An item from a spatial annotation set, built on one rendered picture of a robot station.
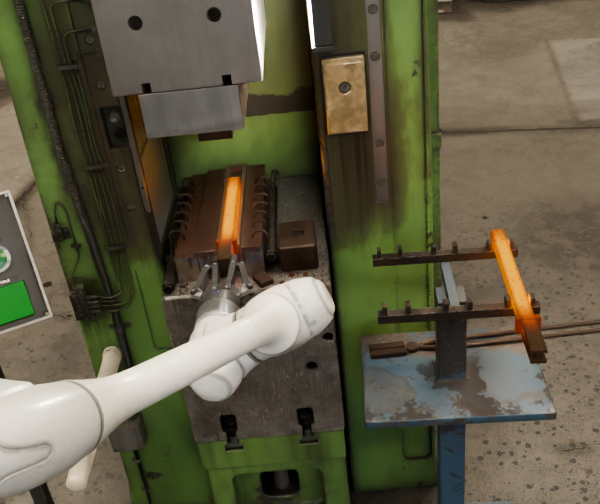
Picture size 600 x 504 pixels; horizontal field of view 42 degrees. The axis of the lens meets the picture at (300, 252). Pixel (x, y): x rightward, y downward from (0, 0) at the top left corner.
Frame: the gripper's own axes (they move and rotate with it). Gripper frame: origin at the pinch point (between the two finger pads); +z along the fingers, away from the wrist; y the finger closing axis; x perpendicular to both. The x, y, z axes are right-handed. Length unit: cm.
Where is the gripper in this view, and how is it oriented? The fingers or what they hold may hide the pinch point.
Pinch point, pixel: (225, 257)
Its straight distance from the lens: 170.6
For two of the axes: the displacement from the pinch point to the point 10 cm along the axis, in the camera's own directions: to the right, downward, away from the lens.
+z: -0.2, -5.4, 8.4
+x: -1.0, -8.3, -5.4
